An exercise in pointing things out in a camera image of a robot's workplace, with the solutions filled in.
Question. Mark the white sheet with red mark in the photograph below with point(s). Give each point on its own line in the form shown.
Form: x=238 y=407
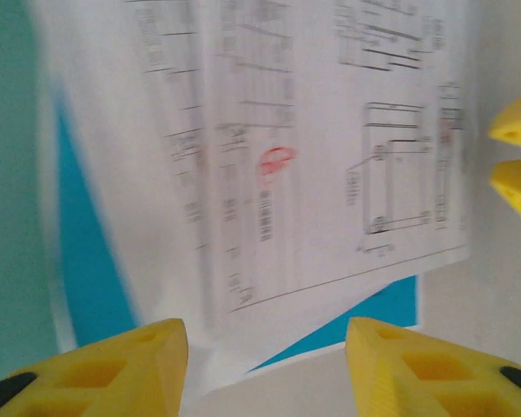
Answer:
x=330 y=130

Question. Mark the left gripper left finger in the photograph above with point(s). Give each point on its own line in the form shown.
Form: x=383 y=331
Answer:
x=95 y=378

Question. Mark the white printed text sheet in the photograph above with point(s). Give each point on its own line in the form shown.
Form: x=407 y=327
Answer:
x=126 y=130

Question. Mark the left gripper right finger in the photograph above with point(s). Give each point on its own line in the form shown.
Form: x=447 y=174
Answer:
x=434 y=378

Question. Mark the green paper folder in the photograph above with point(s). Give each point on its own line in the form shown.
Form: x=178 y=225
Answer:
x=8 y=174

